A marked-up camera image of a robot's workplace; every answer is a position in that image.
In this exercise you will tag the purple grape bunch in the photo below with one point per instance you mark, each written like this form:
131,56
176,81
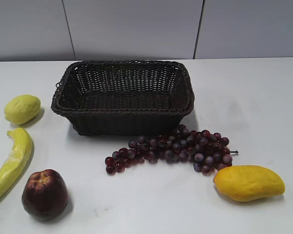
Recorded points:
206,151

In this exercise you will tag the yellow mango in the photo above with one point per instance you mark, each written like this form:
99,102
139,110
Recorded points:
246,183

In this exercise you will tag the yellow lemon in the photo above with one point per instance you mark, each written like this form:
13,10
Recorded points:
22,109

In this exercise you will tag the dark red apple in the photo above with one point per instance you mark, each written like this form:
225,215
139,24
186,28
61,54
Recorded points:
45,195

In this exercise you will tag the yellow banana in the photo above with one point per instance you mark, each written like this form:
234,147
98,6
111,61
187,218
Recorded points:
17,160

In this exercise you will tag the black woven plastic basket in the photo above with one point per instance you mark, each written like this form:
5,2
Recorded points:
124,97

